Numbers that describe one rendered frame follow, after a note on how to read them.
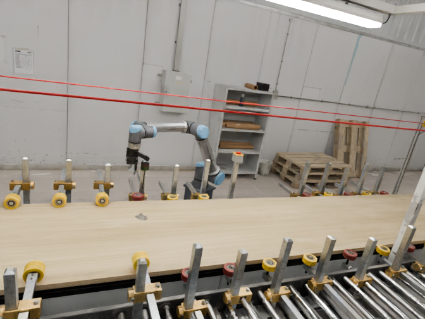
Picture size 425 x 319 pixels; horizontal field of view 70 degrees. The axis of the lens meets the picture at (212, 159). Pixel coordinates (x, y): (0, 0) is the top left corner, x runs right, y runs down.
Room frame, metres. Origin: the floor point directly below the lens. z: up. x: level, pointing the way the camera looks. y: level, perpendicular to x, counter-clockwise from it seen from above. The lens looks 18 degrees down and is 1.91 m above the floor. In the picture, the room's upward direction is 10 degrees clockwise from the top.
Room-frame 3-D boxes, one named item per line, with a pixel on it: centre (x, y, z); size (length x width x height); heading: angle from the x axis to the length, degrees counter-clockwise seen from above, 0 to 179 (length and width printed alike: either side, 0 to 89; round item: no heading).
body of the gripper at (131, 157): (2.14, 0.59, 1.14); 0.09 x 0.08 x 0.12; 114
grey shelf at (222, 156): (5.17, -0.34, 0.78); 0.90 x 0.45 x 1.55; 116
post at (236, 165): (2.41, -0.20, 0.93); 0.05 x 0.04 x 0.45; 114
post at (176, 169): (2.20, 0.26, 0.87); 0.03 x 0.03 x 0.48; 24
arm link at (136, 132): (2.14, 0.58, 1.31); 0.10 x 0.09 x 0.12; 142
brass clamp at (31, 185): (1.78, 1.20, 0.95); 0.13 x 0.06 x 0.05; 114
